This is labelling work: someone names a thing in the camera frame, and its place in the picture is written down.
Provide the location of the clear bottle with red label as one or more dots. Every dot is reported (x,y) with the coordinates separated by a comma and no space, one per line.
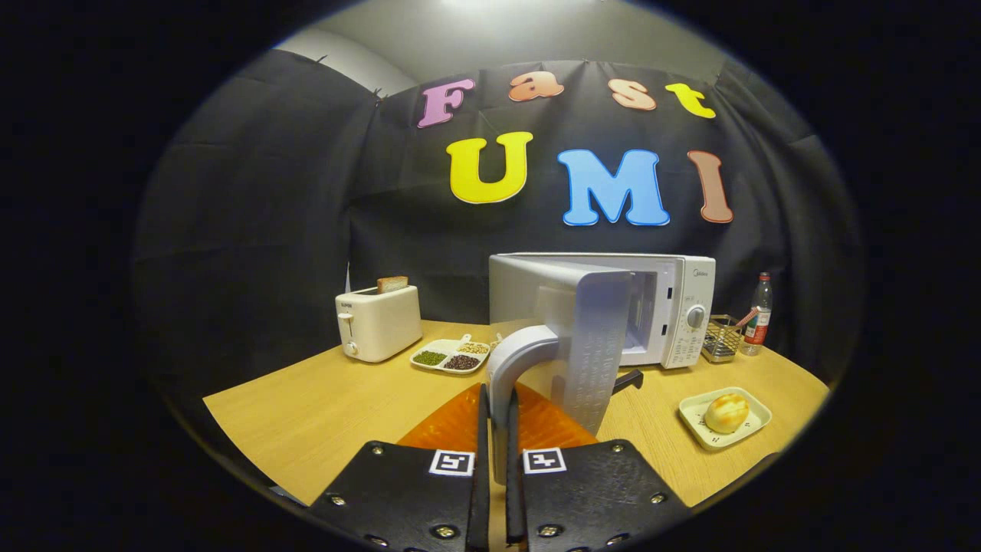
(757,322)

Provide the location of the small cream square plate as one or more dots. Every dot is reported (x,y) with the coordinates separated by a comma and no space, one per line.
(724,441)

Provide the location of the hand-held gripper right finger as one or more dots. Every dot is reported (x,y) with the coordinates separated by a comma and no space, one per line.
(598,498)

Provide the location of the red white striped straw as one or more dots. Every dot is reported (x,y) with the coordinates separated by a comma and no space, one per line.
(746,318)

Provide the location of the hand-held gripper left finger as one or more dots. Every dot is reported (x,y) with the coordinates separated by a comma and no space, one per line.
(398,498)

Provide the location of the golden bread bun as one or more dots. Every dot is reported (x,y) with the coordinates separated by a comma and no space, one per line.
(726,412)

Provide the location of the white microwave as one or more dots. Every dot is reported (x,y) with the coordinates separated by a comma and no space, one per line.
(590,322)

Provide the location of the toast slice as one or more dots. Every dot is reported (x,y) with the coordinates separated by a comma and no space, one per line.
(392,284)

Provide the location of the divided white dish of beans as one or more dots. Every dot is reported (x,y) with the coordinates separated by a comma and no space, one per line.
(444,349)

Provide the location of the white toaster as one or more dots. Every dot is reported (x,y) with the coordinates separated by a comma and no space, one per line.
(379,326)

